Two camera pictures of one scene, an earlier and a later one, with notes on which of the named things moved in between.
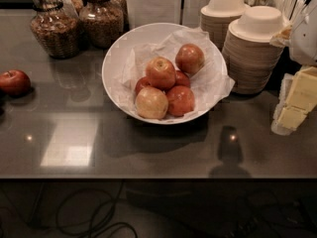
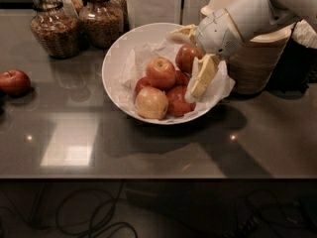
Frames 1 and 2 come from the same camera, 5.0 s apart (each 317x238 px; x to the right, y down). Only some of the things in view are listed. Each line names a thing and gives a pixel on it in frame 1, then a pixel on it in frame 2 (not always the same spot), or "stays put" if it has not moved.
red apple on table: x=15 y=82 stays put
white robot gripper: x=306 y=42 -> x=217 y=33
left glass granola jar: x=57 y=32 stays put
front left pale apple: x=152 y=103 stays put
